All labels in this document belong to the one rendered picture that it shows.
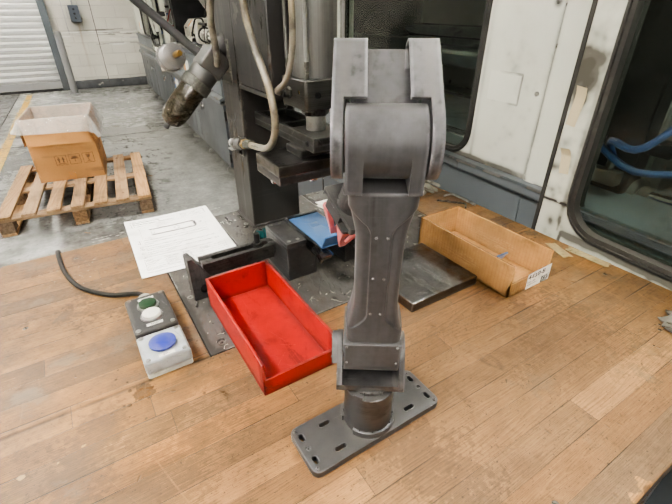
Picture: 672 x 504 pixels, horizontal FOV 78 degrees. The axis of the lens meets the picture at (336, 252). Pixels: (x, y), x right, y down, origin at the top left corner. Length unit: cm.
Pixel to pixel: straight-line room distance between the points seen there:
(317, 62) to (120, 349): 57
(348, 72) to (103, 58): 962
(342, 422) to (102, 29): 959
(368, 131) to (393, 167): 4
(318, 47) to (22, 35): 926
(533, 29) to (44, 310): 123
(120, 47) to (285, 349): 944
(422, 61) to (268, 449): 47
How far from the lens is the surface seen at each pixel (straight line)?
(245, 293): 82
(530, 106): 123
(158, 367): 69
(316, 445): 57
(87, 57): 993
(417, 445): 59
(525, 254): 95
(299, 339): 70
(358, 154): 34
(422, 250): 93
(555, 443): 65
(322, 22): 75
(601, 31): 108
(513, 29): 127
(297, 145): 80
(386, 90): 41
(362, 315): 45
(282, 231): 85
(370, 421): 55
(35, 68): 992
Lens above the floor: 138
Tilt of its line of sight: 31 degrees down
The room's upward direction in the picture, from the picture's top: straight up
